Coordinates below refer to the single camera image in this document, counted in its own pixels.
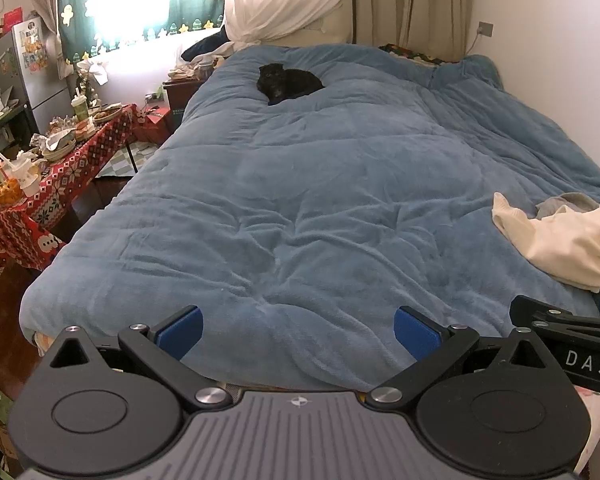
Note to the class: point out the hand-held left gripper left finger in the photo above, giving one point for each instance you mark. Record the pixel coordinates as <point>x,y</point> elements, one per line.
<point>185,332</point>

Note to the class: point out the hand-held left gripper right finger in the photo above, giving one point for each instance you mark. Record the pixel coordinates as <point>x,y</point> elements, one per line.
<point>415,332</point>

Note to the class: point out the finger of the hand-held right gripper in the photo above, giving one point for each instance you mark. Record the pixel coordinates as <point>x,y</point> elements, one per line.
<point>530,312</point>

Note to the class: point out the cream knit vest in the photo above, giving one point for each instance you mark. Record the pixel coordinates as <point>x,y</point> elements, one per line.
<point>565,245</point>

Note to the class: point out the grey garment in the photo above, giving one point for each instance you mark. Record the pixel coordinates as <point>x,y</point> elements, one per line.
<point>565,202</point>

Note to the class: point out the green checked floor mat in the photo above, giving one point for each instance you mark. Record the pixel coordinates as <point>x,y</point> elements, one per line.
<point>125,160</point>

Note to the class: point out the blue fleece blanket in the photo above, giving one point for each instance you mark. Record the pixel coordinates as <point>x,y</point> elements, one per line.
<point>305,185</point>

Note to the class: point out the red patterned tablecloth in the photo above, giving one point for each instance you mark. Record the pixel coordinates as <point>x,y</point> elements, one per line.
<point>55,195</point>

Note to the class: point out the red gift box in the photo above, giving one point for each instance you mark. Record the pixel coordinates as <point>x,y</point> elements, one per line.
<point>152,127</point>

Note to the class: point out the white paper cups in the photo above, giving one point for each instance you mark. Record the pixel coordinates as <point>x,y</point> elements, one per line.
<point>26,175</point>

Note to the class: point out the foil lined bowl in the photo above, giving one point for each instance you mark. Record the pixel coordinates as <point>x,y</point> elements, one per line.
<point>57,146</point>

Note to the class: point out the dark wooden nightstand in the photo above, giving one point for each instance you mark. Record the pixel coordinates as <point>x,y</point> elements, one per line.
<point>182,97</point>

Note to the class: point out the green drink cup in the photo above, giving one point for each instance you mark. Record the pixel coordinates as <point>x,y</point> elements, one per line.
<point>80,109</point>

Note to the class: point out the dark desk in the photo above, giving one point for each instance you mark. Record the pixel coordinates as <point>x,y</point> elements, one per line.
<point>10,132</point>

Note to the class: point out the small decorated tree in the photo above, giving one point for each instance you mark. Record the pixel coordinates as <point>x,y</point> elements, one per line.
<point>92,77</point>

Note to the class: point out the dark navy pillow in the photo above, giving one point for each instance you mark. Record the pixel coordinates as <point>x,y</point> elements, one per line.
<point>205,47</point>

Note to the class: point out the silver refrigerator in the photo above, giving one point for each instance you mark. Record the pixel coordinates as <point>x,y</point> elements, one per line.
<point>15,75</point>

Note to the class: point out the green printed window banner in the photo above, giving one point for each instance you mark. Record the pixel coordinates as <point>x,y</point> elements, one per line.
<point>80,40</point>

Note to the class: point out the white sheer curtain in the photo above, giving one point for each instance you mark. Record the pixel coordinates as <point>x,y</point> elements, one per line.
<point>280,0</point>

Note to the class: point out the grey wall socket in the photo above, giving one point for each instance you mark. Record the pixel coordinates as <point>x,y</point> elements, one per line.
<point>485,28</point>

